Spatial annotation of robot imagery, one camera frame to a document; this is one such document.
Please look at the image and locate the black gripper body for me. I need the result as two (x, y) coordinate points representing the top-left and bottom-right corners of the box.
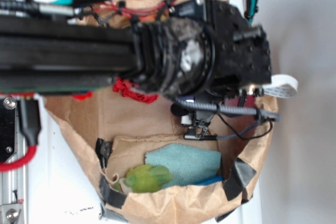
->
(169, 0), (272, 140)

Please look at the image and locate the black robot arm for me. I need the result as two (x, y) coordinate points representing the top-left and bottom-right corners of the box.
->
(1, 0), (278, 140)

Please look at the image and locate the light blue cloth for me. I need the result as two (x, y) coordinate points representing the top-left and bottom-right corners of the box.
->
(145, 143), (221, 188)

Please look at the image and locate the blue block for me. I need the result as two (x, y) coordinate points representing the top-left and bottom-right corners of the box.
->
(194, 176), (223, 186)

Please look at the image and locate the brown paper bag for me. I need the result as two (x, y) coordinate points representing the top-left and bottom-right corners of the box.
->
(45, 0), (279, 223)

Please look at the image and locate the green plush toy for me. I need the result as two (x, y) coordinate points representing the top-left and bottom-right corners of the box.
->
(113, 164), (173, 195)

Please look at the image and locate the white ribbon cable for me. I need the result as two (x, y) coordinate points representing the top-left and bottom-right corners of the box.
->
(261, 73), (300, 99)

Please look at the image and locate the grey braided cable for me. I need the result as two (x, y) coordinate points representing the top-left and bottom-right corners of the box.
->
(173, 95), (280, 122)

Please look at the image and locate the black metal bracket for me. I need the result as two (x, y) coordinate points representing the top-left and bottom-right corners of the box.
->
(0, 97), (17, 163)

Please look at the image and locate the aluminium frame rail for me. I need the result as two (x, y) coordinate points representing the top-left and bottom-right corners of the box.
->
(0, 0), (29, 224)

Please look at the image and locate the red braided cable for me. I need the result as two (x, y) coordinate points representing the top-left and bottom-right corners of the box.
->
(0, 144), (37, 173)

